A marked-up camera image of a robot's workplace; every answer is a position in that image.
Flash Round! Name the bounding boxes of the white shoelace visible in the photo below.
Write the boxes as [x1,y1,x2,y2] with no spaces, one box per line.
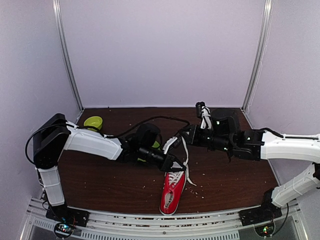
[165,138,197,190]

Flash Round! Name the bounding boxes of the red canvas sneaker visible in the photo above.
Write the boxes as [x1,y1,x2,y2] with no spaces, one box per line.
[159,171,186,216]

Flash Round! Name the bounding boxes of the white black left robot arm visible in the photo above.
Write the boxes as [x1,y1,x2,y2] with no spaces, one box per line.
[29,113,187,218]

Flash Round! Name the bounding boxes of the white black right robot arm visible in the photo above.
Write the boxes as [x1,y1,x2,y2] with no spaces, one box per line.
[179,125,320,209]

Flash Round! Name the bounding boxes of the green plate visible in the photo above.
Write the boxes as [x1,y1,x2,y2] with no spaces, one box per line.
[137,140,161,163]

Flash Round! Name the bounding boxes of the green bowl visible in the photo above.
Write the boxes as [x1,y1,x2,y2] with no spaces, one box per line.
[83,116,103,130]

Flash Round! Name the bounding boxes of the right round circuit board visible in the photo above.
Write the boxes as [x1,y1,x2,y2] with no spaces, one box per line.
[254,223,275,238]

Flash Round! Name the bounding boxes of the round circuit board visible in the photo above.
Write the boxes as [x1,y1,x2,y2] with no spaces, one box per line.
[254,223,275,238]
[53,222,75,239]

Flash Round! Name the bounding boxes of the left round circuit board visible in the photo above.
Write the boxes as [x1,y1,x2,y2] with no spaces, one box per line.
[53,222,75,239]

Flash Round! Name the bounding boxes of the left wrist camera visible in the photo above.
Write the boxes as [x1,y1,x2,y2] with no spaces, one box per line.
[162,136,182,154]

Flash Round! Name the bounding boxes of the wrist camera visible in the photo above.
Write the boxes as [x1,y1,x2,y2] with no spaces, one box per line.
[162,136,182,154]
[195,101,213,130]

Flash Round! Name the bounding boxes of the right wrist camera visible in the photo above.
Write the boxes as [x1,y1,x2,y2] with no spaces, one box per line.
[195,101,213,130]

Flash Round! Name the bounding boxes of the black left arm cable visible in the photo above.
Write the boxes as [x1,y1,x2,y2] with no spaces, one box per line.
[106,115,191,138]

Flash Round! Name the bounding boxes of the front aluminium rail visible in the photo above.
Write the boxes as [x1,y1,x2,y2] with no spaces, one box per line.
[21,197,308,240]

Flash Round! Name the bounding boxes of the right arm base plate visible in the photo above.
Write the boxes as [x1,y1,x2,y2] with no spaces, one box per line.
[238,206,282,226]

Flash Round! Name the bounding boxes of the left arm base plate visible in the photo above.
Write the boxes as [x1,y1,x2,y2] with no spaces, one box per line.
[45,205,90,227]

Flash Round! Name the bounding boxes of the right aluminium frame post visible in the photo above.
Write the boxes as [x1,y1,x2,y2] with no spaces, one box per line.
[242,0,273,113]

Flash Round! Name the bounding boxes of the aluminium frame post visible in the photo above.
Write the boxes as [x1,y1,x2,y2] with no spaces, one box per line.
[52,0,84,112]
[242,0,273,113]

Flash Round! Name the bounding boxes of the left aluminium frame post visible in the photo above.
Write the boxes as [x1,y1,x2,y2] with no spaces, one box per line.
[52,0,84,112]

